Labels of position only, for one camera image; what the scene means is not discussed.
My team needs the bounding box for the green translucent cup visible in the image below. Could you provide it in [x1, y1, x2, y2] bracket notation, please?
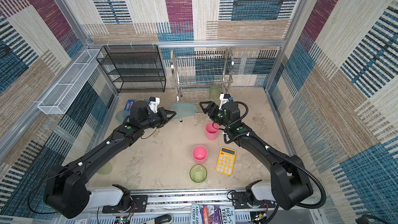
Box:
[189, 164, 207, 183]
[209, 84, 221, 102]

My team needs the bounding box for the white wire wall basket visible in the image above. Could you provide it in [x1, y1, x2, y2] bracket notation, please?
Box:
[38, 49, 100, 115]

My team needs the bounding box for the silver wire dish rack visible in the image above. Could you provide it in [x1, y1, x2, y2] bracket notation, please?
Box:
[170, 48, 234, 112]

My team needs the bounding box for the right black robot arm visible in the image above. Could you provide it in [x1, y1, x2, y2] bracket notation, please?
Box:
[199, 101, 326, 210]

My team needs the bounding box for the blue picture book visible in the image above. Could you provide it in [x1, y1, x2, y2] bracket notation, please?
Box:
[124, 100, 135, 112]

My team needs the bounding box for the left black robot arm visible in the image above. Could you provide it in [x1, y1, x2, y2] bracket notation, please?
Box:
[43, 97, 177, 218]

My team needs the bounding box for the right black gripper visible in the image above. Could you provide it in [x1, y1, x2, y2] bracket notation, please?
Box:
[199, 101, 231, 128]

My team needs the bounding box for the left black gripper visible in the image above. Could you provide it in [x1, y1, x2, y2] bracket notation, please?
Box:
[140, 108, 176, 132]

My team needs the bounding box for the green translucent cup front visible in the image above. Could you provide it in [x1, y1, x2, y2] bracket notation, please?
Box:
[189, 164, 207, 183]

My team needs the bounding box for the teal translucent cup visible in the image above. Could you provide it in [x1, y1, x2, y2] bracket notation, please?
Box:
[171, 103, 197, 119]

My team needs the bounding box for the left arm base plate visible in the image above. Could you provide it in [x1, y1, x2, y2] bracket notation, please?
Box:
[102, 195, 148, 214]

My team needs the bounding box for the purple treehouse book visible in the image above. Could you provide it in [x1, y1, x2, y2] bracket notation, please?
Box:
[190, 204, 236, 224]

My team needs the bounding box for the pink cup near rack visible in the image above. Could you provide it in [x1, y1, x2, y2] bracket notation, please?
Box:
[205, 122, 220, 141]

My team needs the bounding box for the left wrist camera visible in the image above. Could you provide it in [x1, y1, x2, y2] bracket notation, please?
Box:
[147, 96, 160, 114]

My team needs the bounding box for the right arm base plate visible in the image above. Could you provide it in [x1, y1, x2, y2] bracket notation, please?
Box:
[227, 190, 276, 209]

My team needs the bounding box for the pink cup centre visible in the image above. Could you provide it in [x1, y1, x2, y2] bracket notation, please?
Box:
[192, 145, 208, 165]

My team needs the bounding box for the black mesh shelf rack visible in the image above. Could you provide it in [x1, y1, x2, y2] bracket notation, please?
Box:
[96, 45, 166, 93]

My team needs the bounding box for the yellow calculator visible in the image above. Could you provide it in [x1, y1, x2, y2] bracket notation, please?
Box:
[216, 147, 236, 176]

